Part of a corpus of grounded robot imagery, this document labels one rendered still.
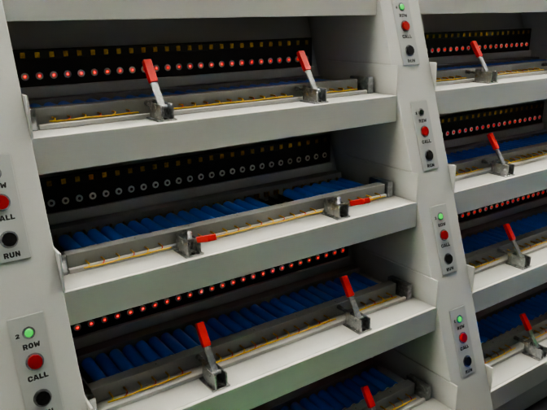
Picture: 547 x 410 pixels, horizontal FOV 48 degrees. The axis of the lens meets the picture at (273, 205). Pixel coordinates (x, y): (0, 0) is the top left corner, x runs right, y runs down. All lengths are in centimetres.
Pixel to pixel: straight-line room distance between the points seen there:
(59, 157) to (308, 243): 39
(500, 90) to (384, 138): 29
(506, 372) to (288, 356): 51
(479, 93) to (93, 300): 81
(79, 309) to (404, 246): 59
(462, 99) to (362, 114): 25
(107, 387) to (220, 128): 38
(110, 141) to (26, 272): 19
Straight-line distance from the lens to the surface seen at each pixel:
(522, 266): 131
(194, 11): 91
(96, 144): 80
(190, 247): 86
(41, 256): 77
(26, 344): 77
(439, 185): 112
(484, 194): 123
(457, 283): 115
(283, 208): 96
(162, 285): 82
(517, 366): 133
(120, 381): 88
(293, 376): 93
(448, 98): 118
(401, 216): 106
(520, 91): 136
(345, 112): 101
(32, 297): 77
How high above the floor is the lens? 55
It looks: 2 degrees down
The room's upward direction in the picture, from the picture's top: 11 degrees counter-clockwise
